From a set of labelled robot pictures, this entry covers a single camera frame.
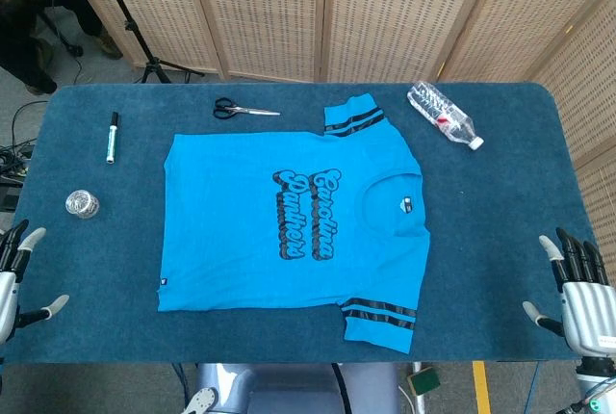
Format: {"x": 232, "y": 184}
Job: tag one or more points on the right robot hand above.
{"x": 589, "y": 308}

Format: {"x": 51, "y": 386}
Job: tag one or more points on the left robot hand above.
{"x": 9, "y": 289}

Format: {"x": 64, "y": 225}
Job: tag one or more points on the blue printed t-shirt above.
{"x": 231, "y": 221}

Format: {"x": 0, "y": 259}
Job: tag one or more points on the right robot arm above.
{"x": 597, "y": 385}

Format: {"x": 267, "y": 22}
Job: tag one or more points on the round clear clip box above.
{"x": 82, "y": 203}

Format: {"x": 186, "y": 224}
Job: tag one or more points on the blue carpet table cover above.
{"x": 491, "y": 240}

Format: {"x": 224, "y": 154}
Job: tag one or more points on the green white marker pen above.
{"x": 113, "y": 142}

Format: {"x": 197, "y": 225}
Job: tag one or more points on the green yellow sponge block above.
{"x": 423, "y": 381}

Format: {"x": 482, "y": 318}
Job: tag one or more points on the white perforated plate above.
{"x": 202, "y": 400}

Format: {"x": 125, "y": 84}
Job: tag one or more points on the person in black clothes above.
{"x": 19, "y": 48}

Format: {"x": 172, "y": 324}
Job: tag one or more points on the clear plastic water bottle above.
{"x": 443, "y": 113}

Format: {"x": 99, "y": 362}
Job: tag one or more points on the black tripod stand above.
{"x": 129, "y": 25}

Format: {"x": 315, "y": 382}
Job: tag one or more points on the grey robot torso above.
{"x": 289, "y": 390}

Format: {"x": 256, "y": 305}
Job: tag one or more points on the woven wooden folding screen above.
{"x": 269, "y": 9}

